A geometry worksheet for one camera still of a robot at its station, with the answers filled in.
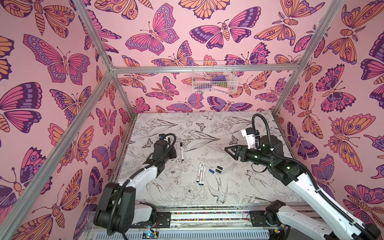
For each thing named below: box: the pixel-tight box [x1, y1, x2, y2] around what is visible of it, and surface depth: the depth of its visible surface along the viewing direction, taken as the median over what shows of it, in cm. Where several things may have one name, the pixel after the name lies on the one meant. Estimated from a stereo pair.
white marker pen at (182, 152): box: [180, 142, 184, 162], surface depth 100 cm
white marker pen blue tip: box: [199, 164, 204, 186], surface depth 89 cm
